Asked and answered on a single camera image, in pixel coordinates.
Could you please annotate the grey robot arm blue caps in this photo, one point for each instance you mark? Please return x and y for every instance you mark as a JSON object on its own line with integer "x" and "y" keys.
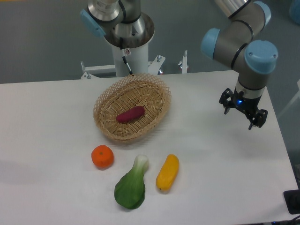
{"x": 128, "y": 31}

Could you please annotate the yellow mango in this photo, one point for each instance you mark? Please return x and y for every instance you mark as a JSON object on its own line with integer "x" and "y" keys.
{"x": 168, "y": 173}

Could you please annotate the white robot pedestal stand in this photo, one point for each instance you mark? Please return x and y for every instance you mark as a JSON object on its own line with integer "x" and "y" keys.
{"x": 126, "y": 62}

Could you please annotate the orange mandarin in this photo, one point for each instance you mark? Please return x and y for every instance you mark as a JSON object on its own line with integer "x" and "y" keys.
{"x": 102, "y": 157}

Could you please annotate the purple sweet potato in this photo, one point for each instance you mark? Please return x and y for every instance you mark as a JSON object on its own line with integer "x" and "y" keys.
{"x": 131, "y": 114}

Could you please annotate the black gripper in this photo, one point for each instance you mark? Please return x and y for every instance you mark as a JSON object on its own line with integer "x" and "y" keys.
{"x": 246, "y": 101}

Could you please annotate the green bok choy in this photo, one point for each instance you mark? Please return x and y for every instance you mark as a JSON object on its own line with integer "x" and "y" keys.
{"x": 129, "y": 192}

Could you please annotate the woven wicker basket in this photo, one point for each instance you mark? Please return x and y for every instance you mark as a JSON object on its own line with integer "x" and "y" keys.
{"x": 132, "y": 107}

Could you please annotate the black device at table edge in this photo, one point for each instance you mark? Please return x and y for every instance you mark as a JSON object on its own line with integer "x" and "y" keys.
{"x": 292, "y": 200}

